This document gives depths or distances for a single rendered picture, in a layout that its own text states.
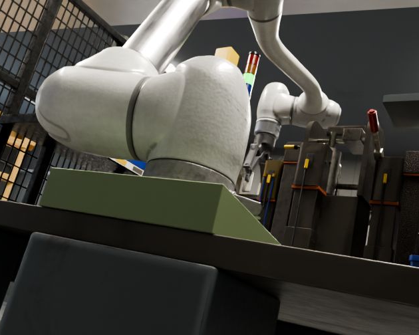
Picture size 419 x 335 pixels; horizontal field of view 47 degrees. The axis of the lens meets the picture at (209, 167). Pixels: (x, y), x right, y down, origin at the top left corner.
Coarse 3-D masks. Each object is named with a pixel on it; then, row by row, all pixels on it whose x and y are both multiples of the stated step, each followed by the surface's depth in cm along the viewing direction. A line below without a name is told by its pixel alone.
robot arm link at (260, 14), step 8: (232, 0) 126; (240, 0) 126; (248, 0) 126; (256, 0) 126; (264, 0) 125; (272, 0) 126; (280, 0) 128; (240, 8) 130; (248, 8) 128; (256, 8) 128; (264, 8) 127; (272, 8) 128; (280, 8) 130; (256, 16) 131; (264, 16) 130; (272, 16) 131
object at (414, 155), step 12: (408, 156) 117; (408, 168) 116; (408, 180) 116; (408, 192) 115; (408, 204) 114; (408, 216) 112; (408, 228) 111; (408, 240) 110; (396, 252) 111; (408, 252) 109; (408, 264) 109
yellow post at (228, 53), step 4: (220, 48) 264; (224, 48) 262; (228, 48) 260; (232, 48) 261; (216, 52) 264; (220, 52) 262; (224, 52) 260; (228, 52) 259; (232, 52) 260; (220, 56) 261; (224, 56) 259; (228, 56) 258; (232, 56) 261; (236, 56) 264; (228, 60) 257; (232, 60) 261; (236, 60) 264; (236, 64) 264
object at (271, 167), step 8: (272, 160) 139; (264, 168) 140; (272, 168) 138; (280, 168) 137; (264, 176) 138; (272, 176) 136; (280, 176) 136; (264, 184) 137; (272, 184) 135; (280, 184) 136; (264, 192) 136; (272, 192) 135; (264, 200) 135; (272, 200) 134; (264, 208) 135; (272, 208) 134; (264, 216) 134; (272, 216) 134; (264, 224) 132; (272, 224) 134
